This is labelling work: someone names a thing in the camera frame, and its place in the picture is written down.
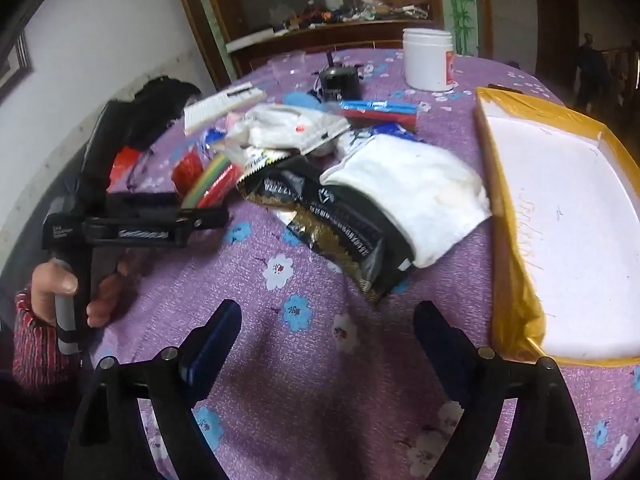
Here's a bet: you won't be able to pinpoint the red packet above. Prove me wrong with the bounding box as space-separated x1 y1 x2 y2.
110 147 138 183

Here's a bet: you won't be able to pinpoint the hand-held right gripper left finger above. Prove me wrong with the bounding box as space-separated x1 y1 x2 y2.
65 299 243 480

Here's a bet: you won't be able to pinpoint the black bag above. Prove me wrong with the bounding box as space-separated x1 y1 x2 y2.
132 76 201 151

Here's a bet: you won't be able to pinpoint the purple floral tablecloth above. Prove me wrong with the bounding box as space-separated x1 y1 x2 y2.
92 47 640 480

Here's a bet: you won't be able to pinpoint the blue red plastic pack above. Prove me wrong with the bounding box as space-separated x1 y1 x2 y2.
325 99 421 128

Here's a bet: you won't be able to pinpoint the clear plastic cup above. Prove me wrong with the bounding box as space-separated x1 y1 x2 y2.
270 51 308 83

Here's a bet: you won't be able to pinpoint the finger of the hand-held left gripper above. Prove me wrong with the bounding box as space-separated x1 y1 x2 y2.
107 191 180 210
172 207 232 233

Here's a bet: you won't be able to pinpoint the black motor can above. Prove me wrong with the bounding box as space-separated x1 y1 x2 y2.
307 50 363 103

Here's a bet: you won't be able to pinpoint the white paper booklet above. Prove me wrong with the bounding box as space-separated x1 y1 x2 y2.
182 85 266 136

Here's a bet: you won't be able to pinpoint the red plastic bag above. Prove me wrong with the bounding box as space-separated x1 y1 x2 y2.
171 152 203 196

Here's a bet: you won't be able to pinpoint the small striped white packet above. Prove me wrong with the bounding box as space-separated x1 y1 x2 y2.
227 146 293 183

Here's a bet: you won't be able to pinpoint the bamboo print glass panel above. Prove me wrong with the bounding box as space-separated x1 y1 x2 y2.
439 0 478 56

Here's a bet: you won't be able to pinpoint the wooden door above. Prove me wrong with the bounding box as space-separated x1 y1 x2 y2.
535 0 581 98

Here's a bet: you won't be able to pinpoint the yellow taped foam box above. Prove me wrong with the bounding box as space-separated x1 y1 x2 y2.
474 86 640 368

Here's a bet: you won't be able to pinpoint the person's left hand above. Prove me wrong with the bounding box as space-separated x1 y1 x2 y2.
31 259 130 330

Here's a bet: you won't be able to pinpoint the white towel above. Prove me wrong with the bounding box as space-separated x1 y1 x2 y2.
319 133 493 268

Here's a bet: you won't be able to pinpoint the framed wall picture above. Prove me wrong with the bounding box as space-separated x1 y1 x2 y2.
0 32 33 106

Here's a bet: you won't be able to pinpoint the black snack packet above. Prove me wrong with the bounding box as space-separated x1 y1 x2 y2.
237 155 416 306

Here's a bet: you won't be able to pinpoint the eyeglasses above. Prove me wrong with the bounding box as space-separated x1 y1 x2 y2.
127 157 153 193

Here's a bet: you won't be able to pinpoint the clutter of small items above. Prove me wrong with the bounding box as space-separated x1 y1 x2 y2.
270 2 431 28

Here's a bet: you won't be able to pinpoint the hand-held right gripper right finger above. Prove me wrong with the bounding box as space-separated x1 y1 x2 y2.
414 301 591 480

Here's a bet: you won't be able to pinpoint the white plastic packet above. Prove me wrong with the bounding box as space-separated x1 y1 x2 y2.
225 104 351 156

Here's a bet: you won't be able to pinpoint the wooden glass cabinet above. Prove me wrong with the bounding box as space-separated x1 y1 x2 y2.
170 0 496 88

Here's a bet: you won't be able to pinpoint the rainbow striped pack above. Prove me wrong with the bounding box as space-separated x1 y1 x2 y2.
180 155 246 211

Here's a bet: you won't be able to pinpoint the white plastic jar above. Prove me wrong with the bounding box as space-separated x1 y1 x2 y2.
402 27 456 93

